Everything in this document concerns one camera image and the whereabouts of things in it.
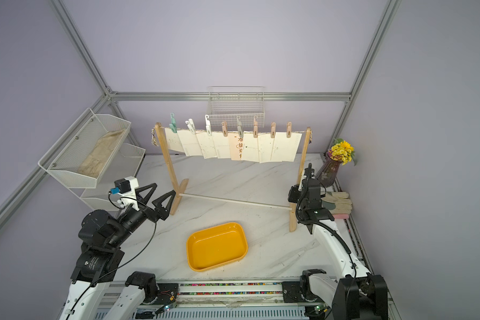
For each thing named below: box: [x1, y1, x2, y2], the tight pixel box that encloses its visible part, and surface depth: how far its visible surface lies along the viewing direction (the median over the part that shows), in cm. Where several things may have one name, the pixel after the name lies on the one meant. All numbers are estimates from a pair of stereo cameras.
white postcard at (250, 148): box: [241, 133, 260, 162], surface depth 75 cm
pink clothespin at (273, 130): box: [270, 122, 276, 138], surface depth 67 cm
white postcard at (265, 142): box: [257, 133, 275, 164], surface depth 73 cm
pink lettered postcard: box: [228, 132, 244, 161], surface depth 75 cm
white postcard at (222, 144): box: [211, 131, 231, 159], surface depth 74 cm
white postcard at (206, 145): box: [195, 132, 218, 160], surface depth 75 cm
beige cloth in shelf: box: [78, 129, 125, 178], surface depth 81 cm
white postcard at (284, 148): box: [270, 132, 303, 162], surface depth 73 cm
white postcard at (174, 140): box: [164, 128, 185, 153], surface depth 75 cm
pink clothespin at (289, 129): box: [286, 121, 292, 138], surface depth 67 cm
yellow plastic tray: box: [186, 222, 248, 272], surface depth 88 cm
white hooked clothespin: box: [204, 114, 212, 136], surface depth 68 cm
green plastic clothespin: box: [168, 112, 178, 133], surface depth 67 cm
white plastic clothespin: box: [185, 118, 196, 134], surface depth 68 cm
